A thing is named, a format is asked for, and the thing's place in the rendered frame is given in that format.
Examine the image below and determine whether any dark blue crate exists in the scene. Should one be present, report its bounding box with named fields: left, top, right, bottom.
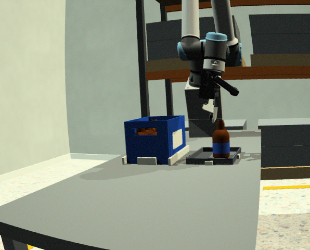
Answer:
left=124, top=115, right=186, bottom=165

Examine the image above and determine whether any cream flat bar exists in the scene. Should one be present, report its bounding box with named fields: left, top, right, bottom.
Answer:
left=122, top=145, right=240, bottom=166

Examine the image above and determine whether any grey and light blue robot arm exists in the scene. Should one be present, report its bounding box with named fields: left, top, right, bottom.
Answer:
left=177, top=0, right=242, bottom=96

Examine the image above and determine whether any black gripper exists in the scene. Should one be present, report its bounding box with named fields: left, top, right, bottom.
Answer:
left=199, top=70, right=222, bottom=123

